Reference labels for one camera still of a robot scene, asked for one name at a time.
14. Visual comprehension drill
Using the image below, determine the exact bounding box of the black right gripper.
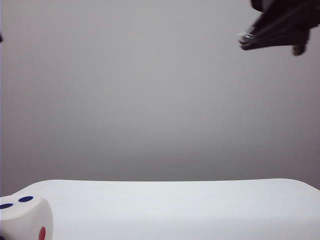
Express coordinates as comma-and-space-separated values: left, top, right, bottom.
238, 0, 320, 57

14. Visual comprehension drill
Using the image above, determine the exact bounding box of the white die with coloured pips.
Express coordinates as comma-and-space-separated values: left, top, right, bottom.
0, 195, 54, 240

